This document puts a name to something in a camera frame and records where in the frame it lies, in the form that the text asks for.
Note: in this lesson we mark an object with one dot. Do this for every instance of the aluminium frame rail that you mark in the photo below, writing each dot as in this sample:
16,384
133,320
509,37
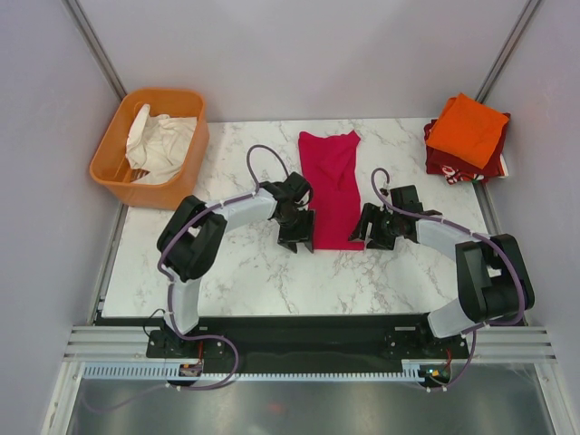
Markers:
129,344

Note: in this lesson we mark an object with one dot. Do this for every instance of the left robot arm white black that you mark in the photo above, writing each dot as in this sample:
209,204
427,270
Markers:
189,243

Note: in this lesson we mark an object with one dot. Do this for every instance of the orange folded t shirt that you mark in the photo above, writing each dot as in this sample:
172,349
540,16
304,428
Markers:
468,130

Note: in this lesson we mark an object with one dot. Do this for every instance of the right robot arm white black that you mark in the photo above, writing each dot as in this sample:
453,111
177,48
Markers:
492,279

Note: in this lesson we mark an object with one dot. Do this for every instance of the magenta pink t shirt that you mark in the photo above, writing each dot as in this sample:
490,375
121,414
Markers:
328,164

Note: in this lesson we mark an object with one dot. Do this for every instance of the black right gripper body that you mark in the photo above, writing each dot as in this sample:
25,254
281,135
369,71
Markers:
384,228

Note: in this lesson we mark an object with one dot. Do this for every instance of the orange plastic basket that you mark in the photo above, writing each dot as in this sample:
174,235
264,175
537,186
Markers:
111,169

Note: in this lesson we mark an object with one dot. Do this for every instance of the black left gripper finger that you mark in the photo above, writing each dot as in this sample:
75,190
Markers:
289,243
308,227

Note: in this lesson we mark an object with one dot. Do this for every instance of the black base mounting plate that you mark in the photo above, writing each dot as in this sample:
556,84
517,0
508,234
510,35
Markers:
311,344

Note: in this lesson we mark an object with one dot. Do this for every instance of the left corner metal post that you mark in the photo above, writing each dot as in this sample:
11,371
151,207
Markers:
92,40

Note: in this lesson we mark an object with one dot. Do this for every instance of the white slotted cable duct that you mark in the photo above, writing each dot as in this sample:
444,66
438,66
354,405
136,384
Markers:
178,372

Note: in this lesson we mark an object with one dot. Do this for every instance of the corner metal post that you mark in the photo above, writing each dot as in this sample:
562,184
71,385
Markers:
517,32
92,40

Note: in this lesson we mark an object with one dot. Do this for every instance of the dark red folded t shirt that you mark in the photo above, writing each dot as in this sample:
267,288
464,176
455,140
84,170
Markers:
455,170

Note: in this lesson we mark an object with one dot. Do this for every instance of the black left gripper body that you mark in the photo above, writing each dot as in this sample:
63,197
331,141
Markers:
294,226

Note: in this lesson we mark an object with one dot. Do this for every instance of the white crumpled t shirt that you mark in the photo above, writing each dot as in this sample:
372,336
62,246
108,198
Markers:
157,146

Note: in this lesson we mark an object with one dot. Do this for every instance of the right corner metal post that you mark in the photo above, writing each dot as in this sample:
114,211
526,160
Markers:
517,32

